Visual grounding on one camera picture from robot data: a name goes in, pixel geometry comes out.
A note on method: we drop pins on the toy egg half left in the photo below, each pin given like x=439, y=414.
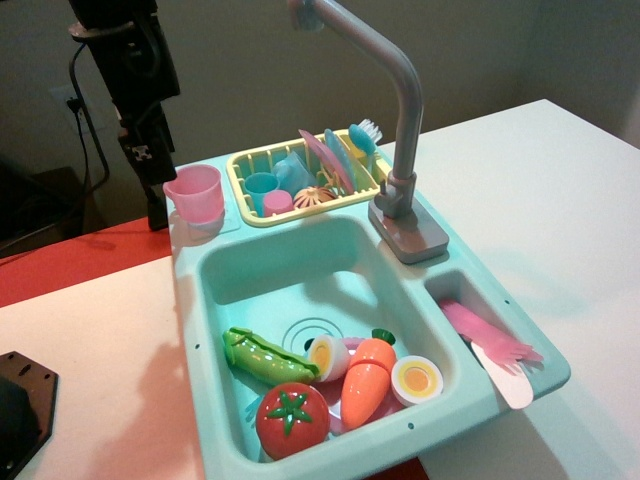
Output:
x=331, y=356

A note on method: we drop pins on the pink plastic cup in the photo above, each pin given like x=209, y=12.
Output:
x=197, y=194

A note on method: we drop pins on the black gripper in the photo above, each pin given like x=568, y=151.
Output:
x=136, y=66

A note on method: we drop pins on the white toy knife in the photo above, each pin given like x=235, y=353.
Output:
x=510, y=381

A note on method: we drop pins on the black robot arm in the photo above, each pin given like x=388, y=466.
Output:
x=105, y=14

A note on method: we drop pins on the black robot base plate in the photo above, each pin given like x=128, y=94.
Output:
x=28, y=402

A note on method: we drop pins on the blue plate in rack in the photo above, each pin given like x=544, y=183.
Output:
x=342, y=157

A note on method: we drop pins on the teal toy sink unit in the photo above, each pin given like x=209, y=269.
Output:
x=332, y=273

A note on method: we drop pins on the white wall outlet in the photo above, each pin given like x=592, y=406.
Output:
x=68, y=104

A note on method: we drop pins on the pink toy fork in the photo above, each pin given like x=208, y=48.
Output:
x=500, y=347

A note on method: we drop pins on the toy egg half right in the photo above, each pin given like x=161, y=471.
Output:
x=415, y=380

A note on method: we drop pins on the toy onion half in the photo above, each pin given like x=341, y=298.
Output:
x=313, y=196

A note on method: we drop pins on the light blue container in rack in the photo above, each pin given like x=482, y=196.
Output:
x=292, y=174

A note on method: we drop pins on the green toy pea pod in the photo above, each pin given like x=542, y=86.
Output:
x=266, y=361

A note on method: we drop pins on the blue dish brush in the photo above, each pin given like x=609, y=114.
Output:
x=365, y=135

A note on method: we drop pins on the blue cup in rack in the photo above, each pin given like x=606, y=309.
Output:
x=257, y=186

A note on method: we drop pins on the toy egg half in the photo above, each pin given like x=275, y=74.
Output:
x=331, y=356
x=415, y=380

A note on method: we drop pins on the yellow dish rack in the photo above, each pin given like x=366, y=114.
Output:
x=262, y=159

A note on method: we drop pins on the grey toy faucet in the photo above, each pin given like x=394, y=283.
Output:
x=410, y=231

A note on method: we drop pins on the pink cup in rack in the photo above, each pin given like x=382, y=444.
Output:
x=277, y=202

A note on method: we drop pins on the pink plate in rack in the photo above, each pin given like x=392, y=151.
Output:
x=328, y=159

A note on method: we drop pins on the orange toy carrot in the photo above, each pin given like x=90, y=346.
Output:
x=368, y=378

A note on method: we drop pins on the red toy tomato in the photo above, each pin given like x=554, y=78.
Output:
x=291, y=417

